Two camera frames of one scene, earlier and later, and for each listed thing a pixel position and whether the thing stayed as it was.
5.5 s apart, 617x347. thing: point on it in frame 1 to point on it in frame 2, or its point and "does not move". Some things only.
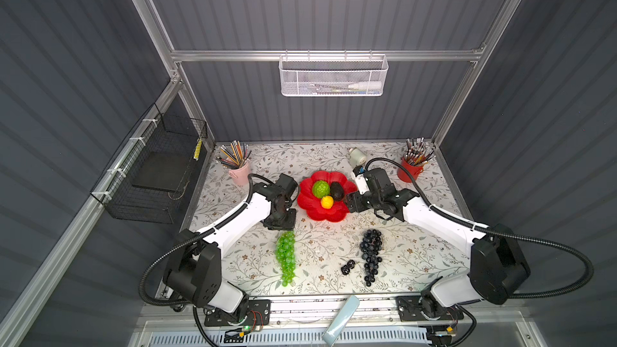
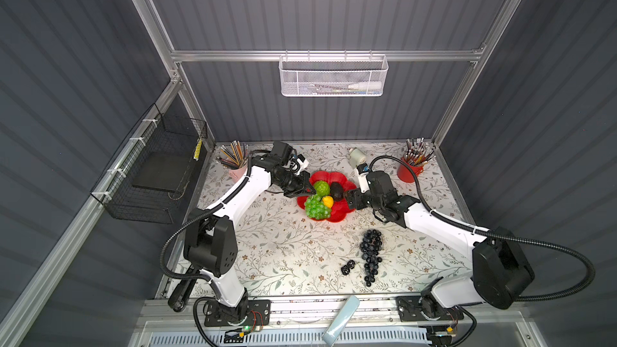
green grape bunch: x=285 y=255 to x=316 y=209
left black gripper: x=288 y=225 to x=302 y=185
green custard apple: x=320 y=189 does not move
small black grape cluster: x=345 y=269 does not move
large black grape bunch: x=369 y=246 does not move
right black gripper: x=353 y=198 does not move
